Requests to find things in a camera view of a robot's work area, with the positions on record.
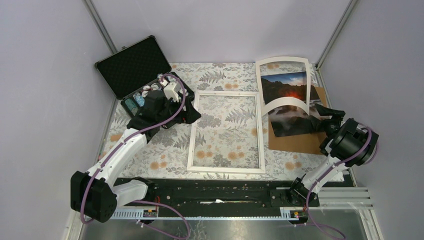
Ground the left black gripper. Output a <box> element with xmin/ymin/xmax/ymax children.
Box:
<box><xmin>157</xmin><ymin>95</ymin><xmax>202</xmax><ymax>124</ymax></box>

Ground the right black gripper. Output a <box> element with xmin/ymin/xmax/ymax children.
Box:
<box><xmin>309</xmin><ymin>103</ymin><xmax>346</xmax><ymax>139</ymax></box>

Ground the white picture frame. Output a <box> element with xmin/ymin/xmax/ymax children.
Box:
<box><xmin>187</xmin><ymin>90</ymin><xmax>266</xmax><ymax>174</ymax></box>

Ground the white-bordered sunset photo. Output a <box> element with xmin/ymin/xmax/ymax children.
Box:
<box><xmin>255</xmin><ymin>56</ymin><xmax>312</xmax><ymax>115</ymax></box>

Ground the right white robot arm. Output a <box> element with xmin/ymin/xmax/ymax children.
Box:
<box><xmin>285</xmin><ymin>103</ymin><xmax>380</xmax><ymax>206</ymax></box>

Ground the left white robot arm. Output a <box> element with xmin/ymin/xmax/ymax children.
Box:
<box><xmin>70</xmin><ymin>90</ymin><xmax>201</xmax><ymax>224</ymax></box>

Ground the brown cardboard backing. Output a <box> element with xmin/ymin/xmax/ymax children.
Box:
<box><xmin>268</xmin><ymin>87</ymin><xmax>328</xmax><ymax>155</ymax></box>

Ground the black poker chip case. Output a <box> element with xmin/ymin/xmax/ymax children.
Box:
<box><xmin>94</xmin><ymin>35</ymin><xmax>195</xmax><ymax>130</ymax></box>

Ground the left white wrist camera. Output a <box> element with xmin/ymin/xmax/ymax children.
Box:
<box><xmin>163</xmin><ymin>82</ymin><xmax>181</xmax><ymax>103</ymax></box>

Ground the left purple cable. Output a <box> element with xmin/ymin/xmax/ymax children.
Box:
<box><xmin>79</xmin><ymin>73</ymin><xmax>187</xmax><ymax>225</ymax></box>

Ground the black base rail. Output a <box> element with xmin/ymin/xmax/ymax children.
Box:
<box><xmin>110</xmin><ymin>178</ymin><xmax>321</xmax><ymax>220</ymax></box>

